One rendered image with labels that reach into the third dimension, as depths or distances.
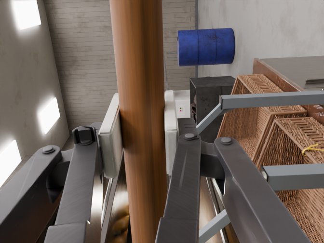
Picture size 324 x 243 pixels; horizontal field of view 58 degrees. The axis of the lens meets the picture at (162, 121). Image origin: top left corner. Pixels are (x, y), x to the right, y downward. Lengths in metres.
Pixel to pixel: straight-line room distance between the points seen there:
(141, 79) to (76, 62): 9.49
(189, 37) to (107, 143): 4.59
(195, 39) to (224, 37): 0.45
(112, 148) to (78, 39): 9.35
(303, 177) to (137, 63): 0.58
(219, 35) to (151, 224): 4.63
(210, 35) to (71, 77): 6.00
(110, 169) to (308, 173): 0.58
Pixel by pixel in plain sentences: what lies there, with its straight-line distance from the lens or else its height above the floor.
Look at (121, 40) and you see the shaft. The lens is 0.17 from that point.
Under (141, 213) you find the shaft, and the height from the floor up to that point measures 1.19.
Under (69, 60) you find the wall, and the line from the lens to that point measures 9.71.
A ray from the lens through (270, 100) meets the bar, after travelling 1.14.
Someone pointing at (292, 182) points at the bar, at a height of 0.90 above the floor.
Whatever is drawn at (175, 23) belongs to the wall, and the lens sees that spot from 9.16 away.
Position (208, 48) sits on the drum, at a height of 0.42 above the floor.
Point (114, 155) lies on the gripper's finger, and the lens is 0.17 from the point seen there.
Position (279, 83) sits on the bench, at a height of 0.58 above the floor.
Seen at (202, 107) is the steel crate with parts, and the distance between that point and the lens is 3.72.
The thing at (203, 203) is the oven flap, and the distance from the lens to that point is 1.50.
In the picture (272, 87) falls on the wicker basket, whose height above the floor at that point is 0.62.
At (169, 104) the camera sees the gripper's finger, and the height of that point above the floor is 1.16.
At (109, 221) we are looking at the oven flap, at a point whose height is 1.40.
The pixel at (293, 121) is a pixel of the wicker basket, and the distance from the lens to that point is 1.23.
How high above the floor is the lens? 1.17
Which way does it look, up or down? level
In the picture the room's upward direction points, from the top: 93 degrees counter-clockwise
